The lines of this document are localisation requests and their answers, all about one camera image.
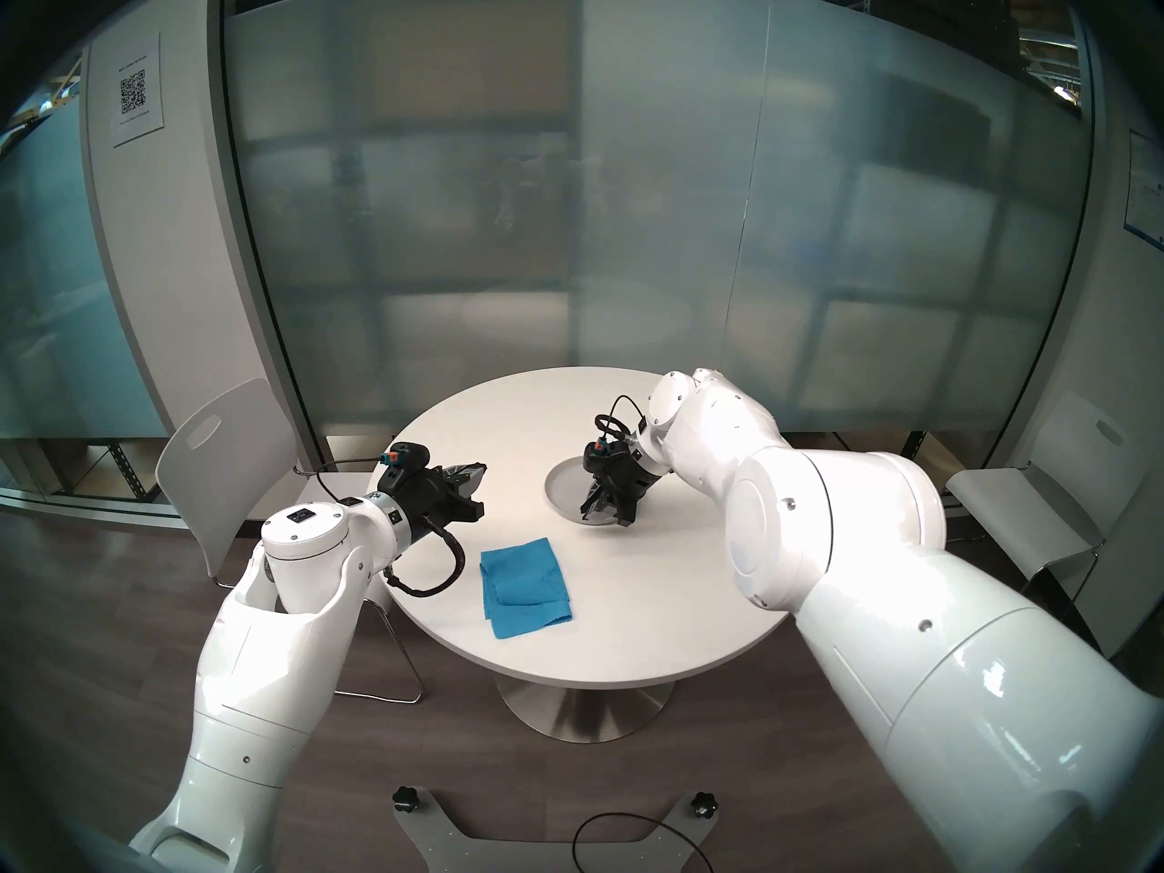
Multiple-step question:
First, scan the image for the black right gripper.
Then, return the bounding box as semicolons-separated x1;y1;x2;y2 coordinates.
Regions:
579;453;656;528

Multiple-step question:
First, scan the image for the white wall poster blue trim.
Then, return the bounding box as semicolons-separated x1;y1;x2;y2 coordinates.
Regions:
1122;130;1164;249

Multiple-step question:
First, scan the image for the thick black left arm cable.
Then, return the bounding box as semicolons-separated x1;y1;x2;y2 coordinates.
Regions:
385;521;465;597

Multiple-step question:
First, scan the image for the blue cloth napkin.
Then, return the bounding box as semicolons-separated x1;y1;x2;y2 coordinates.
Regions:
479;537;574;642

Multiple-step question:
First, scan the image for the thin camera cable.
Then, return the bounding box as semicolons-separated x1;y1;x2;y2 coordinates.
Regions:
314;457;392;510
594;395;648;445

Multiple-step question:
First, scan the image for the white QR code sign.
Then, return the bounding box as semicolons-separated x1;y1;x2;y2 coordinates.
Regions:
109;33;166;149

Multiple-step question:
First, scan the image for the brushed steel table base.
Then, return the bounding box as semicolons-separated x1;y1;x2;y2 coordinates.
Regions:
496;673;676;745

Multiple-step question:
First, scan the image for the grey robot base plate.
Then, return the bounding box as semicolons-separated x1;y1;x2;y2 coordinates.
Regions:
393;789;724;873

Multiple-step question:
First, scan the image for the grey round plate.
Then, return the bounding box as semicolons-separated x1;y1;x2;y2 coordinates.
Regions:
545;456;637;527

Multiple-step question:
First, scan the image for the black looped floor cable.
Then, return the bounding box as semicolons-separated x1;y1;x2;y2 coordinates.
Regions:
571;812;715;873

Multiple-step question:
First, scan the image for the white plastic chair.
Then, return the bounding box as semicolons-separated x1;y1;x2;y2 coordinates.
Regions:
155;377;424;704
946;391;1149;654

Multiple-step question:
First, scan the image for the thin right camera cable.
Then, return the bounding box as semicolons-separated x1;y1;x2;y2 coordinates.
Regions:
594;395;648;445

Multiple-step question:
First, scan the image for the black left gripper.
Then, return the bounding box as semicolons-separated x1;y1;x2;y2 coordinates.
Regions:
382;463;487;545

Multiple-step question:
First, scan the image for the thin left camera cable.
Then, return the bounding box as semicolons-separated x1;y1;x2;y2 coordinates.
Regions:
314;457;392;510

